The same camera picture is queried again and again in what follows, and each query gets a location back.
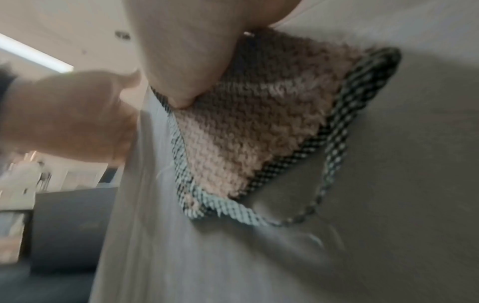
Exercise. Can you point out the person's left hand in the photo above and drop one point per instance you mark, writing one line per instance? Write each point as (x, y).
(67, 115)

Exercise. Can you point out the white ceiling light strip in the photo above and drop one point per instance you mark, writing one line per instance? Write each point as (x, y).
(33, 51)

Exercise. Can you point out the person's right hand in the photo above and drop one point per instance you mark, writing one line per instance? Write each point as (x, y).
(187, 44)

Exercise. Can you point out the grey door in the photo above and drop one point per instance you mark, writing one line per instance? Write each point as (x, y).
(393, 207)

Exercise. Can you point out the dark grey furniture panel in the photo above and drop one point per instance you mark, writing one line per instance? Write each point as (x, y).
(71, 227)

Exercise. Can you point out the round ceiling spotlight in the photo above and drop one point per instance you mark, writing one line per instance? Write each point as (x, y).
(122, 35)

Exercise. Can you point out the grey cleaning cloth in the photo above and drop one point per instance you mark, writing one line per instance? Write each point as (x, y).
(254, 118)

